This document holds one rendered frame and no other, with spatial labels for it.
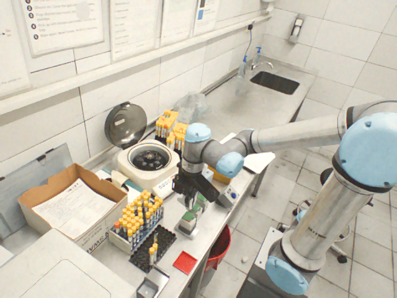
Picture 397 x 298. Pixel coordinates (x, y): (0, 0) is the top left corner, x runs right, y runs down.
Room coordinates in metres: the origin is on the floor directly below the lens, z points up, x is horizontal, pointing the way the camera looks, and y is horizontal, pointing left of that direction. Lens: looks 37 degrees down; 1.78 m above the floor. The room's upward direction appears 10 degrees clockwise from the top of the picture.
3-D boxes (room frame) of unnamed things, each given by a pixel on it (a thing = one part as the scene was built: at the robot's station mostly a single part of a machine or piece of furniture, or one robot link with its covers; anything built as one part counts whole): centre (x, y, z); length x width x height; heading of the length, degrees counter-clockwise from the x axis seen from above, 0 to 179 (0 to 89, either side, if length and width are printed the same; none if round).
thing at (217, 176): (1.01, -0.14, 0.93); 0.13 x 0.13 x 0.10; 71
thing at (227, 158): (0.61, -0.08, 1.30); 0.11 x 0.11 x 0.08; 56
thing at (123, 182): (0.76, 0.31, 0.92); 0.24 x 0.12 x 0.10; 66
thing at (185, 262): (0.50, -0.02, 0.88); 0.07 x 0.07 x 0.01; 66
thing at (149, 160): (0.91, 0.22, 0.97); 0.15 x 0.15 x 0.07
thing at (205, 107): (1.60, 0.06, 0.94); 0.20 x 0.17 x 0.14; 139
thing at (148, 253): (0.53, 0.10, 0.93); 0.17 x 0.09 x 0.11; 156
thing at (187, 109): (1.45, 0.13, 0.97); 0.26 x 0.17 x 0.19; 170
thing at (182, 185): (0.65, 0.02, 1.15); 0.09 x 0.08 x 0.12; 66
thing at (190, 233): (0.64, -0.01, 0.89); 0.09 x 0.05 x 0.04; 66
